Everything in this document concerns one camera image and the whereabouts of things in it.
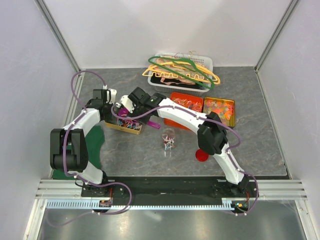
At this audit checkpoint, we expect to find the purple plastic scoop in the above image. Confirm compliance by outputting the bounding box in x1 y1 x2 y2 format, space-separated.
117 108 161 131

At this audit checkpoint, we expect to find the gold tin of candies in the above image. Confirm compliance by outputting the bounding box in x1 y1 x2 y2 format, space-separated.
105 118 142 135

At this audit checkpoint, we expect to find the orange tray of lollipops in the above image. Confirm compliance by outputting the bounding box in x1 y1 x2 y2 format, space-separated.
164 92 204 130

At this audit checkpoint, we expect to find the gold tin of gummies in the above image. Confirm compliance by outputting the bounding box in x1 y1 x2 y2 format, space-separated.
202 96 236 129

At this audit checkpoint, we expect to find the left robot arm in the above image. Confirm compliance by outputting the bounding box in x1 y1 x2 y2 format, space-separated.
50 86 117 197

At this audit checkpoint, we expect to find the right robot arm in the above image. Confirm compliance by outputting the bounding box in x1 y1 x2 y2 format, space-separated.
120 87 250 197

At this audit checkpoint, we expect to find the green cloth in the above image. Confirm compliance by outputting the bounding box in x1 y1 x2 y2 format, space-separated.
50 126 105 180

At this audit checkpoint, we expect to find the black garment in basket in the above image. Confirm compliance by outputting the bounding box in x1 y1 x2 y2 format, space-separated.
150 76 206 90

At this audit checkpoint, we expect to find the clear glass jar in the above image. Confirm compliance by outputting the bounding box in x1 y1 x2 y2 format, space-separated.
161 128 176 158

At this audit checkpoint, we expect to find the white plastic basket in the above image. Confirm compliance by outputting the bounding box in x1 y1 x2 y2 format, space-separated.
142 52 221 97

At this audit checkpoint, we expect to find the floral pink cloth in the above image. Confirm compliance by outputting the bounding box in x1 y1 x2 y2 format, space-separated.
150 57 211 85

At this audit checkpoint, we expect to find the green clothes hanger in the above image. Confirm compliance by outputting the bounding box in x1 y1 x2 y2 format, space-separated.
147 56 216 90

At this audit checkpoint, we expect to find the orange clothes hanger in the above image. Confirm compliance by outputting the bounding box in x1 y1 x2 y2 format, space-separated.
142 61 220 85

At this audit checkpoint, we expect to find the yellow clothes hanger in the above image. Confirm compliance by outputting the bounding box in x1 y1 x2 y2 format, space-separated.
147 59 221 85

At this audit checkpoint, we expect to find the red jar lid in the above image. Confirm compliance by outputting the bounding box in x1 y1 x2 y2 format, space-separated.
195 149 209 162

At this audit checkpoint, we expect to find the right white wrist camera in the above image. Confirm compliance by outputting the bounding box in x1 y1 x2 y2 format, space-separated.
120 95 136 114

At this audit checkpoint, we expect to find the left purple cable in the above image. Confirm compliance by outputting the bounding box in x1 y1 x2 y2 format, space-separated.
44 70 132 227

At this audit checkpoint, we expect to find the purple cable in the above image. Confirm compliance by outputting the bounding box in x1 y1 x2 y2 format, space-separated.
44 70 132 227
110 103 258 217

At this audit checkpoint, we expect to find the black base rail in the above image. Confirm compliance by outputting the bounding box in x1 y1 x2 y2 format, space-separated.
81 175 259 200

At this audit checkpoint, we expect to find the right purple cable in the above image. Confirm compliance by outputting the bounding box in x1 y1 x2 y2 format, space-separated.
110 103 258 217

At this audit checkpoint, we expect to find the grey cable duct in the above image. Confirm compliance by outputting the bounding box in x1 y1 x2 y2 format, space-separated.
46 199 236 211

